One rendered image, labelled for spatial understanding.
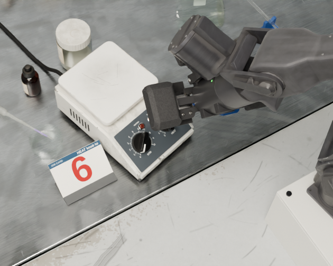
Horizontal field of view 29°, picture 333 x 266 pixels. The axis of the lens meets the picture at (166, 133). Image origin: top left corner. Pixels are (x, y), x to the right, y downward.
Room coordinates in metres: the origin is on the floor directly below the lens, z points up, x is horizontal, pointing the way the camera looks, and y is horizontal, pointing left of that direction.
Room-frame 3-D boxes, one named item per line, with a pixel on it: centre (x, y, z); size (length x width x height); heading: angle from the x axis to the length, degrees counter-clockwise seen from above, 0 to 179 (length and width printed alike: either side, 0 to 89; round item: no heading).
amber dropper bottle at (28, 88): (0.61, 0.24, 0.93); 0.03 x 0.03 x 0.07
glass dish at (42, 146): (0.51, 0.19, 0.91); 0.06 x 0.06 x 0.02
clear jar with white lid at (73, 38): (0.69, 0.17, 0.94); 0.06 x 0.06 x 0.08
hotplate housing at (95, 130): (0.57, 0.08, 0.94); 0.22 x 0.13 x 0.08; 51
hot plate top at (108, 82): (0.59, 0.10, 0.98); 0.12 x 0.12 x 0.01; 51
